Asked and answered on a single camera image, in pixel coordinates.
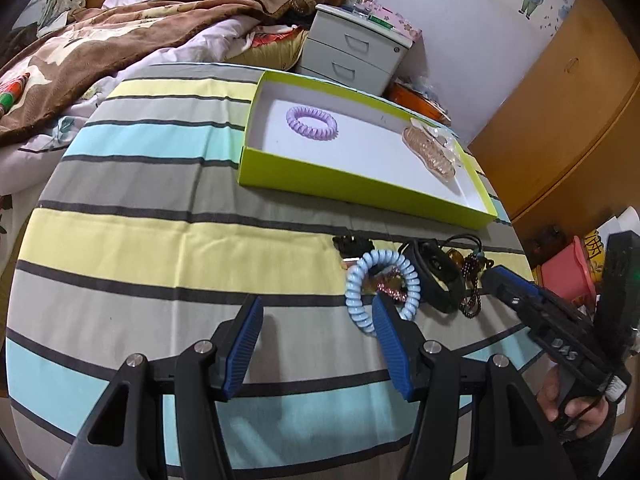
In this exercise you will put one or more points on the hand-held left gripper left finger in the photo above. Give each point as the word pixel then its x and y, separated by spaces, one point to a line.
pixel 245 345

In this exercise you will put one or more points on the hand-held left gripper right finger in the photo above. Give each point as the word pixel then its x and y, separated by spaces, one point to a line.
pixel 392 350

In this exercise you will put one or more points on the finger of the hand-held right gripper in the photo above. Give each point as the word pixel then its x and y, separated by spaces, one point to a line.
pixel 527 287
pixel 502 290

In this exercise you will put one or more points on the black wristband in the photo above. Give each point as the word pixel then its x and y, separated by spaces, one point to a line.
pixel 440 280

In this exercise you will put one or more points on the translucent beige hair claw clip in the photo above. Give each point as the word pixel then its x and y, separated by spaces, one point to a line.
pixel 430 152

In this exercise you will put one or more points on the green cardboard box tray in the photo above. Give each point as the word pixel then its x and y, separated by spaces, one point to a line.
pixel 350 160

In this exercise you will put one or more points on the person's right hand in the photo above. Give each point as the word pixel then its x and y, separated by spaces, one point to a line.
pixel 550 395

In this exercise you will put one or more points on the pink plastic bucket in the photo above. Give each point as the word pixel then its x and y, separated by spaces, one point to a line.
pixel 567 270

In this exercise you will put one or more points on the yellow printed bag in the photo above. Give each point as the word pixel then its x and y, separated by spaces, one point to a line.
pixel 594 250

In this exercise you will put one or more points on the wooden wardrobe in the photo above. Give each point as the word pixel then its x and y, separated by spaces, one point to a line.
pixel 565 125

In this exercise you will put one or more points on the orange basin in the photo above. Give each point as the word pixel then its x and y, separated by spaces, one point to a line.
pixel 415 102

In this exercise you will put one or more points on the grey drawer nightstand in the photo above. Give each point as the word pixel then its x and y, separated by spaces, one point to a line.
pixel 350 50

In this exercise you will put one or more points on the pink floral box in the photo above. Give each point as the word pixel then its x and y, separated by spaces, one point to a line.
pixel 397 20

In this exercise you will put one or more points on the gold mattress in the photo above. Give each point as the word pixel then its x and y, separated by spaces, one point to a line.
pixel 280 50

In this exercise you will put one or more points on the red white printed cloth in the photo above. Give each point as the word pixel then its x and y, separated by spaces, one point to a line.
pixel 270 39

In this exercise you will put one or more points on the brown plush blanket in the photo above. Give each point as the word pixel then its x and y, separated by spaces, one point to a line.
pixel 125 50

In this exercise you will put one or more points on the small toiletries cluster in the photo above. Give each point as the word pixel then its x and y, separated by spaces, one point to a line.
pixel 362 2

